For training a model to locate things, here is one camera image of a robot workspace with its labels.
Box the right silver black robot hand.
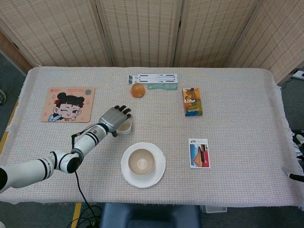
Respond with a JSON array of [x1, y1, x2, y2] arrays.
[[282, 166, 304, 183]]

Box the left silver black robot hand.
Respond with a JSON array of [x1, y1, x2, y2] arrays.
[[98, 105, 133, 138]]

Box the white paper cup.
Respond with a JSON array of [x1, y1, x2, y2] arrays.
[[117, 118, 133, 135]]

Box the beige bowl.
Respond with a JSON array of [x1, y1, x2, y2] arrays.
[[128, 149, 156, 176]]

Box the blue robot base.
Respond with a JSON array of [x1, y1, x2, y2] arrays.
[[99, 203, 202, 228]]

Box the white paper plate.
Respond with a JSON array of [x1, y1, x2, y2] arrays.
[[121, 142, 167, 189]]

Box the cartoon girl mouse pad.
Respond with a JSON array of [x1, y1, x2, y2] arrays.
[[40, 86, 95, 124]]

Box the white folding stand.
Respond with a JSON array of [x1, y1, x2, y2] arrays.
[[127, 73, 179, 85]]

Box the green comb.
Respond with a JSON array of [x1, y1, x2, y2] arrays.
[[147, 83, 179, 91]]

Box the beige woven tablecloth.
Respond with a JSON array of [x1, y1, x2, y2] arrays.
[[0, 66, 304, 209]]

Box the colourful card box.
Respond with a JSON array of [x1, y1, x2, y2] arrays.
[[182, 87, 204, 117]]

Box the clear plastic box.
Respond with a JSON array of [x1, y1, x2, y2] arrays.
[[200, 204, 228, 213]]

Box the woven folding screen panel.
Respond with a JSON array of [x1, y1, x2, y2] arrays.
[[173, 0, 262, 67], [95, 0, 185, 67], [225, 0, 304, 84], [0, 0, 113, 67]]

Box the red roof postcard booklet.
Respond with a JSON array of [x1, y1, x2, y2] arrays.
[[188, 138, 211, 169]]

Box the orange woven screen panel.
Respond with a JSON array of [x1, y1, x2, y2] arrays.
[[0, 30, 33, 72]]

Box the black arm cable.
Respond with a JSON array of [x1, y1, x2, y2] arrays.
[[74, 170, 92, 209]]

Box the black floor cables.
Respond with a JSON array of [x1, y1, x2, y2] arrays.
[[79, 205, 103, 228]]

